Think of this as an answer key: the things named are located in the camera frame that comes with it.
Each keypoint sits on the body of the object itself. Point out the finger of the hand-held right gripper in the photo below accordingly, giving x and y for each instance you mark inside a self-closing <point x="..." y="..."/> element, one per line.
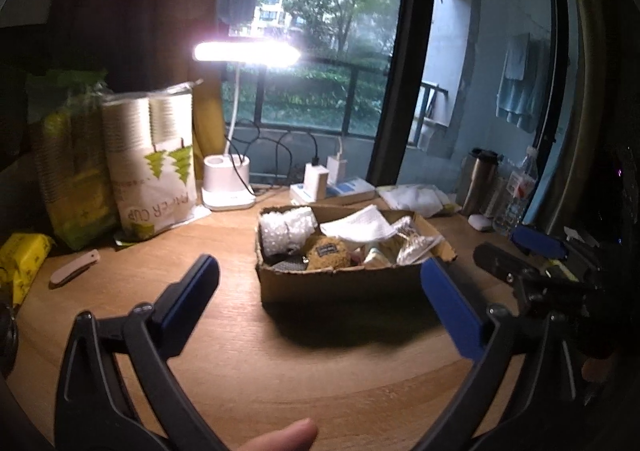
<point x="537" y="241"/>
<point x="495" y="261"/>

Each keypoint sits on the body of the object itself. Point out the white earbuds case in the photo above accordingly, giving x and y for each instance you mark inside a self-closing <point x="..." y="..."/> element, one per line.
<point x="480" y="222"/>

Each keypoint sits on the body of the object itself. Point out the hanging blue towel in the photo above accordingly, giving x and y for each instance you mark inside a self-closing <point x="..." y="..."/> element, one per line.
<point x="520" y="86"/>

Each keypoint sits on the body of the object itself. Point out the steel thermos flask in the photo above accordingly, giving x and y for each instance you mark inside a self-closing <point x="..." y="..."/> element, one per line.
<point x="477" y="181"/>

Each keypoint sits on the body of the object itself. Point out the brown curtain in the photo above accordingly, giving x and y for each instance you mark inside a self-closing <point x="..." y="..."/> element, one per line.
<point x="150" y="6"/>

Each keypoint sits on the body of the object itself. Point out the green paper cup package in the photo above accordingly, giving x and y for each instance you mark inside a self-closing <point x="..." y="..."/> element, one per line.
<point x="70" y="171"/>

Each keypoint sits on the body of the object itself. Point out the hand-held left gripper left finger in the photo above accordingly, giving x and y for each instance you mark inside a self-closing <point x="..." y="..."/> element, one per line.
<point x="192" y="291"/>

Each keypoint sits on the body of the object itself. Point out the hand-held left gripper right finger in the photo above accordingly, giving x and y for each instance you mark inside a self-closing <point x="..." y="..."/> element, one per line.
<point x="450" y="306"/>

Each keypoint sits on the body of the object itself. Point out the yellow plastic pack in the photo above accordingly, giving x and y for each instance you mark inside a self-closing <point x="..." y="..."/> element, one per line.
<point x="22" y="261"/>

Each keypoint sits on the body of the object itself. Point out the white charger block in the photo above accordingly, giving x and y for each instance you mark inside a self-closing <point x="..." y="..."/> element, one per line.
<point x="316" y="183"/>

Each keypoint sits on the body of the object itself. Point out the pocket tissue pack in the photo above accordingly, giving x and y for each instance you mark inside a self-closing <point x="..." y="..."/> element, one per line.
<point x="377" y="258"/>

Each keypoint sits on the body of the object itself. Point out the person's right hand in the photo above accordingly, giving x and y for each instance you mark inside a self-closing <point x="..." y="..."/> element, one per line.
<point x="597" y="370"/>

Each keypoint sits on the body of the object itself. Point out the beige folding knife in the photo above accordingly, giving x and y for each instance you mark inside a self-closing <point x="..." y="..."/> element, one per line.
<point x="72" y="269"/>

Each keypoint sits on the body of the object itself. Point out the blue and white box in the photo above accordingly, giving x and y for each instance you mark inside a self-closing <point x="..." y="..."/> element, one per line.
<point x="350" y="188"/>

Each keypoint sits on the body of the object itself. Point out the black balcony railing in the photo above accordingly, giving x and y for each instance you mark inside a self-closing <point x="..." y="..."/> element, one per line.
<point x="350" y="96"/>

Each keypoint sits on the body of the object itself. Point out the white plug adapter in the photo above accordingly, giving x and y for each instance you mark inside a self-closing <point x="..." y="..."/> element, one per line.
<point x="337" y="170"/>

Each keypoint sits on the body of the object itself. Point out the person's left hand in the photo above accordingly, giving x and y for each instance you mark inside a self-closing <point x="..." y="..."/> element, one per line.
<point x="280" y="437"/>

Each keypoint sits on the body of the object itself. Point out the clear bubble wrap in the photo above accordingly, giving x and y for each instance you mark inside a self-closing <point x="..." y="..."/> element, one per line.
<point x="285" y="231"/>

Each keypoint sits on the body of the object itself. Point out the brown plush toy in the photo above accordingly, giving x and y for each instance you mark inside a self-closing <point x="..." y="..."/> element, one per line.
<point x="327" y="253"/>

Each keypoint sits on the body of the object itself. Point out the white desk lamp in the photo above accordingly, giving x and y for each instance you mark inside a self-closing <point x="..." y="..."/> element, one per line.
<point x="227" y="186"/>

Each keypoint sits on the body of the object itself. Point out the white plastic bag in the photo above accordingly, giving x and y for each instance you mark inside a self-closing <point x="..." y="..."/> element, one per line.
<point x="415" y="198"/>

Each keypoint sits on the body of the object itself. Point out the brown cardboard box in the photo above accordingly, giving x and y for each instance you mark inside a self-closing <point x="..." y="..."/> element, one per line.
<point x="345" y="283"/>

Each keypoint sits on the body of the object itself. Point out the clear water bottle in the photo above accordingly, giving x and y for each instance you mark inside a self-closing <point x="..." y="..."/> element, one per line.
<point x="515" y="201"/>

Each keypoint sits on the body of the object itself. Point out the grey dotted glove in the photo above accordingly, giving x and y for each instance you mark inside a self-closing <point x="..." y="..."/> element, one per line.
<point x="285" y="263"/>

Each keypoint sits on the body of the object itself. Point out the white paper cup package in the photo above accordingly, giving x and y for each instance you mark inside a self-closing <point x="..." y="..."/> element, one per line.
<point x="150" y="181"/>

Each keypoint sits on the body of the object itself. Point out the white textured cloth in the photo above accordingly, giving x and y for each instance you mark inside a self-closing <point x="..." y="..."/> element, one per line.
<point x="360" y="226"/>

